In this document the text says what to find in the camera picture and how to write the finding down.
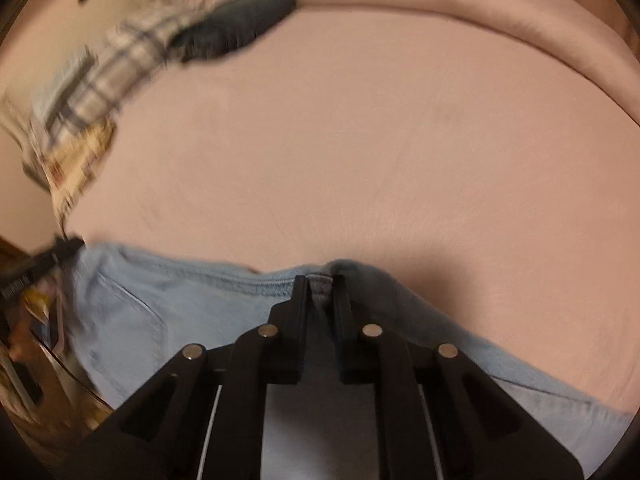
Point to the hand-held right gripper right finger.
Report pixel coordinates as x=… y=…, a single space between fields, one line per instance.
x=341 y=307

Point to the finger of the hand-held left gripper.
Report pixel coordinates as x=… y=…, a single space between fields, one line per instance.
x=62 y=250

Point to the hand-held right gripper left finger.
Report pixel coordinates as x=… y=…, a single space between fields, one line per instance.
x=299 y=302

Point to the light blue denim pants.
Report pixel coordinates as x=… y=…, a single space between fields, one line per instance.
x=150 y=320

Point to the yellow floral cloth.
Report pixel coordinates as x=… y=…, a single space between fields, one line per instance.
x=75 y=165

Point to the pink bed sheet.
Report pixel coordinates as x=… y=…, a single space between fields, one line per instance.
x=360 y=160

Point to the plaid cloth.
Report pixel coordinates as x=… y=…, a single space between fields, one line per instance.
x=115 y=70

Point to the dark blue folded garment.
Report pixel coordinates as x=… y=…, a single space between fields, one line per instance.
x=235 y=22

